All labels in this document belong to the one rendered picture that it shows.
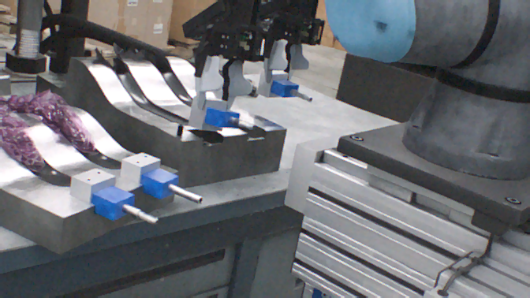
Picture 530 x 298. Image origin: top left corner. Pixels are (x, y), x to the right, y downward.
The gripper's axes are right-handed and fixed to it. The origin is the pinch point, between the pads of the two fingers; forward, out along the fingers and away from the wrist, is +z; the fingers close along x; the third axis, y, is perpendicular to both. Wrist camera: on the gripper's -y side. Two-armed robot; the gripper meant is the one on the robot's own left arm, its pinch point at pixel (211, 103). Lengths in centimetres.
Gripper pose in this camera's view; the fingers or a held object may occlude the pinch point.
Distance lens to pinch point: 117.8
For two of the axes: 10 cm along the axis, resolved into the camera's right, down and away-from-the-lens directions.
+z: -1.8, 9.8, 1.2
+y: 7.2, 2.2, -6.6
